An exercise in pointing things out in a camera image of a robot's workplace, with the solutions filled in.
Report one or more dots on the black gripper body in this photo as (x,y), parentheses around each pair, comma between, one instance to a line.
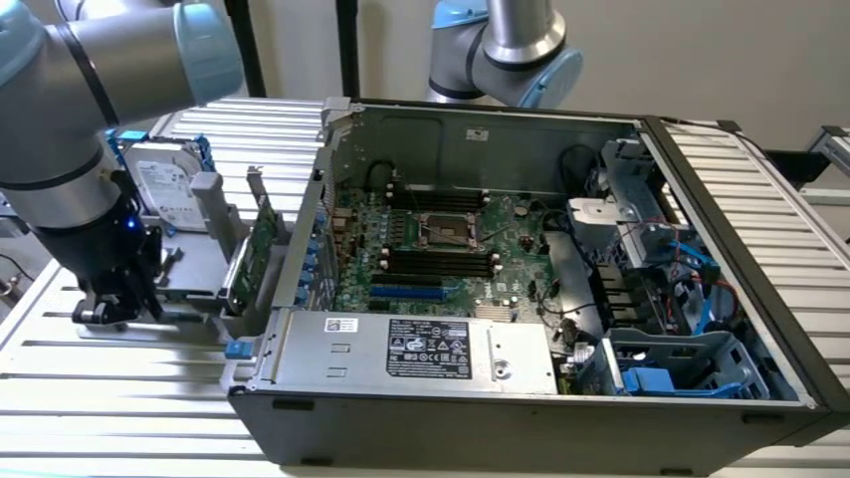
(113,259)

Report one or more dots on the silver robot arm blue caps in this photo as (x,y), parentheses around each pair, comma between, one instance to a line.
(67,189)

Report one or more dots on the green RAM stick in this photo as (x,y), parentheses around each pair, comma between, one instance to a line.
(190,314)

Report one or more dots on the short black expansion slot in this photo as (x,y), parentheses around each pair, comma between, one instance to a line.
(384,306)

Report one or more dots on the blue expansion slot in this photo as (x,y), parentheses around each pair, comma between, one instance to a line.
(406,290)
(406,297)

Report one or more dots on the long black expansion slot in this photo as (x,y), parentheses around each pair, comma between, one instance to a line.
(409,280)

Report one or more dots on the black RAM slot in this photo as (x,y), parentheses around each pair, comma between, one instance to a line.
(438,191)
(438,196)
(438,201)
(438,206)
(438,272)
(438,252)
(438,265)
(438,258)

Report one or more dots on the grey parts rack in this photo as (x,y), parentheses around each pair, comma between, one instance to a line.
(199,279)

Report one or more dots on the silver hard disk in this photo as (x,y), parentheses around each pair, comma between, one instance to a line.
(167,184)

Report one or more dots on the blue case latch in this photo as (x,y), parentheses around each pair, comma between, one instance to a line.
(239,348)

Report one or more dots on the green graphics card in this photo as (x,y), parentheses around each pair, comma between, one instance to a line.
(256,249)

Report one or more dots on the grey power supply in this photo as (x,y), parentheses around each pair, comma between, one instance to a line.
(320,358)

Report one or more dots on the black pole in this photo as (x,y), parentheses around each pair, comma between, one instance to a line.
(248,50)
(349,50)

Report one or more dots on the CPU socket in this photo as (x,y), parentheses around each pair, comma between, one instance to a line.
(446,230)

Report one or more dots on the silver chipset heat sink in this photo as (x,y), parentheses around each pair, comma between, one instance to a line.
(496,313)

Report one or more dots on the green motherboard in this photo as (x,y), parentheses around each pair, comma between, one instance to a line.
(518,269)

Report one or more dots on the coin battery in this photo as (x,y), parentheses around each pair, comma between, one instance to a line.
(524,210)

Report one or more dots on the black open PC case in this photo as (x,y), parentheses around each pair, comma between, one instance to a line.
(532,428)

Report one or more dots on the black fan shroud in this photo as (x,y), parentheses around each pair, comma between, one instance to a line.
(625,294)

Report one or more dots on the metal drive cage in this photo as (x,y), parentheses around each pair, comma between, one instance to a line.
(638,199)

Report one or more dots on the blue connector block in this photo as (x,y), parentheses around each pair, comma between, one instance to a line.
(648,381)

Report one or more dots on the grey plastic disk bay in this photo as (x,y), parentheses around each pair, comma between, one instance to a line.
(704,348)

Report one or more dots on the blue disk bracket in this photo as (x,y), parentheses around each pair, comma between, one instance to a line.
(205,154)

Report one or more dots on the aluminium frame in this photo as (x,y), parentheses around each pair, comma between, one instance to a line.
(827,144)

